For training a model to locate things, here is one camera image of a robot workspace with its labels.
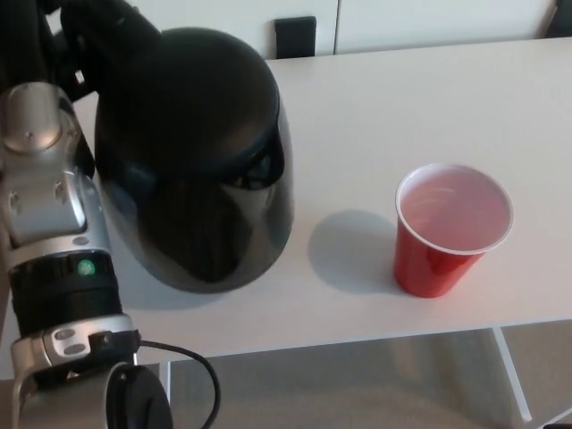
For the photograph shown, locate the white cabinet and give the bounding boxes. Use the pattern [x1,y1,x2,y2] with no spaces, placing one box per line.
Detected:
[43,0,572,60]

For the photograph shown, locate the red plastic cup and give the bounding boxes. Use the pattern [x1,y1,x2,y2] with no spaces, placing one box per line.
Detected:
[392,162,516,300]

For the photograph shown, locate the black electric kettle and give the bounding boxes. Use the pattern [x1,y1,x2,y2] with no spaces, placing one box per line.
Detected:
[82,25,297,296]

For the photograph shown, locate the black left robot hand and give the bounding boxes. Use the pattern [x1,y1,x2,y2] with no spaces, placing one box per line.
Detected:
[0,0,162,102]

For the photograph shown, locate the white metal-framed table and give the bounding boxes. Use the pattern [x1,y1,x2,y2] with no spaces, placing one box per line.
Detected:
[0,35,572,429]

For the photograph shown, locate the black cabinet handle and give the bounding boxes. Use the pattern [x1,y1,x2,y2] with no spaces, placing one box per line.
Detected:
[273,15,318,60]
[546,0,572,39]

